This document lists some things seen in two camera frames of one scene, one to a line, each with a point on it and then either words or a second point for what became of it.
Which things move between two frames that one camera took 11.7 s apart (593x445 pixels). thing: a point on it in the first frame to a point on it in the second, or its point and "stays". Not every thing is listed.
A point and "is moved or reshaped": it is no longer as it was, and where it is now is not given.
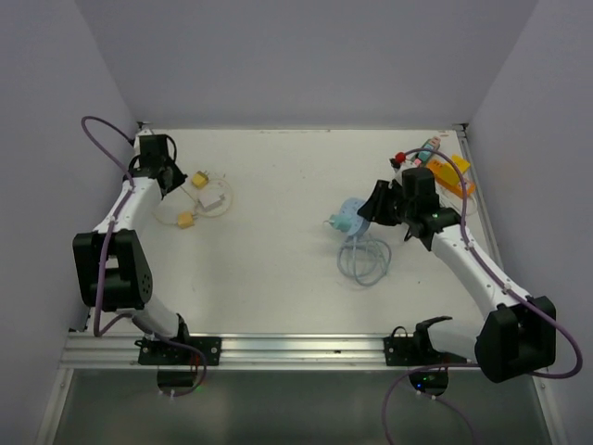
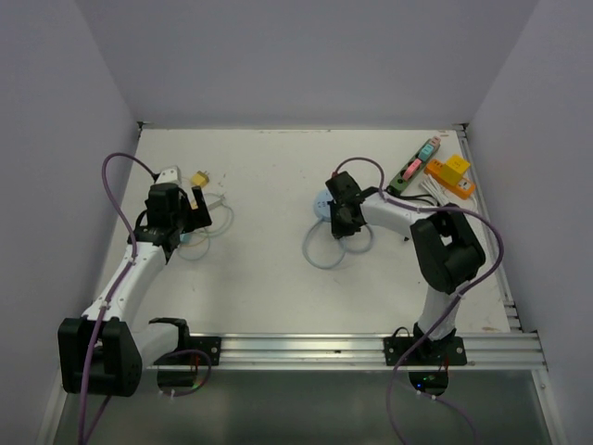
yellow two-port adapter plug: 199,179 stays
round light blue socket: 359,224 is moved or reshaped
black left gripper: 178,177 to 196,218
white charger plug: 208,197 stays
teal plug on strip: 423,155 stays
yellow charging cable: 195,208 to 199,243
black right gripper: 374,209 to 339,231
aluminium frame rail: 119,351 stays
